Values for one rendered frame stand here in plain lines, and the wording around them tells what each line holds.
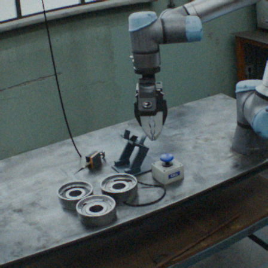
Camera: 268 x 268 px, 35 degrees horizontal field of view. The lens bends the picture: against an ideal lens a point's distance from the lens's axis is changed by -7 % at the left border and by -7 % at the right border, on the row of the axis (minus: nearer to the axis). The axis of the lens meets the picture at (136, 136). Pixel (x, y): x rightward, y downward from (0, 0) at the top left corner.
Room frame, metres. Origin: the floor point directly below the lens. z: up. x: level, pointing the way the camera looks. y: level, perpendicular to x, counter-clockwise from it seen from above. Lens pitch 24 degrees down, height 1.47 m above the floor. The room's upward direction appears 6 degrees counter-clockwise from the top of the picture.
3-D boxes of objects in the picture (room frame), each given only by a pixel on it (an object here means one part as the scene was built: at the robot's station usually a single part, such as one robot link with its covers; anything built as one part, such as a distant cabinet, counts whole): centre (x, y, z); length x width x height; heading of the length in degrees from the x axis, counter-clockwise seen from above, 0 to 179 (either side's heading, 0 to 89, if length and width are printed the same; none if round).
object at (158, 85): (1.18, -0.05, 1.09); 0.09 x 0.08 x 0.12; 176
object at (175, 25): (1.19, -0.15, 1.24); 0.11 x 0.11 x 0.08; 2
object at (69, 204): (1.08, 0.19, 0.82); 0.10 x 0.10 x 0.04
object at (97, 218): (0.99, 0.13, 0.82); 0.10 x 0.10 x 0.04
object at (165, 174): (1.17, -0.08, 0.82); 0.08 x 0.07 x 0.05; 117
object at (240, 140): (1.32, -0.39, 0.85); 0.15 x 0.15 x 0.10
